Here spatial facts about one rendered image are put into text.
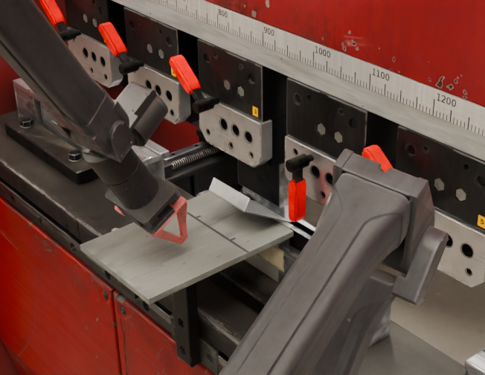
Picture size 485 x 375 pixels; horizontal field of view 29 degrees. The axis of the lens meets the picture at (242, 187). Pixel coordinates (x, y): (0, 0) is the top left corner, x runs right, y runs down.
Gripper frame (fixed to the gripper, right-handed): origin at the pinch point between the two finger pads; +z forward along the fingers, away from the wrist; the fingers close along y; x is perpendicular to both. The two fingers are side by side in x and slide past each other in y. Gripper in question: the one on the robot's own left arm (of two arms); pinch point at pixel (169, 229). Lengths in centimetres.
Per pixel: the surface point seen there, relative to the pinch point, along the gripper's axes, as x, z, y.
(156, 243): 2.3, 2.7, 2.9
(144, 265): 6.3, 0.4, -0.8
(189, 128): -39, 64, 86
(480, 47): -30, -23, -39
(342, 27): -28.5, -20.5, -18.9
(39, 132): -5, 18, 67
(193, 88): -17.8, -8.4, 8.1
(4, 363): 37, 73, 86
